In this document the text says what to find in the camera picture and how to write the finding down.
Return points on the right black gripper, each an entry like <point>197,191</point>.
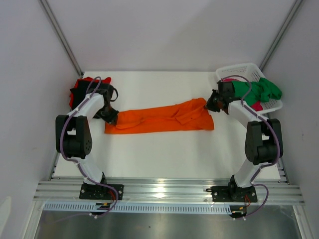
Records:
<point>213,102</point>

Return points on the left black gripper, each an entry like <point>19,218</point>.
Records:
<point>112,119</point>

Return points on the orange t shirt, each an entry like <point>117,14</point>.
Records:
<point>188,116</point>

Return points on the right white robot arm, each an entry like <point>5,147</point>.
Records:
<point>263,143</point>

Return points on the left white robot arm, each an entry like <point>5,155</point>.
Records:
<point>72,131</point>

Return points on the black folded t shirt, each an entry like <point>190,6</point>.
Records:
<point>78,92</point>

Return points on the pink t shirt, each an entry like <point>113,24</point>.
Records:
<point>258,105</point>

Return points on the white plastic basket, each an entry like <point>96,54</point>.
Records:
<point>252,73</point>

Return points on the green t shirt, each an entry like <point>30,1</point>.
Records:
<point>261,91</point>

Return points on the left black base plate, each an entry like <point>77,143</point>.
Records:
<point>90,191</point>

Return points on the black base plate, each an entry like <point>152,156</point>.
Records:
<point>90,191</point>
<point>236,194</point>

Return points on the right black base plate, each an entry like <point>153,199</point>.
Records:
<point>236,194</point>

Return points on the white slotted cable duct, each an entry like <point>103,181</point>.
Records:
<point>139,208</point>

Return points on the aluminium mounting rail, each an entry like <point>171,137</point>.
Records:
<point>159,190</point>

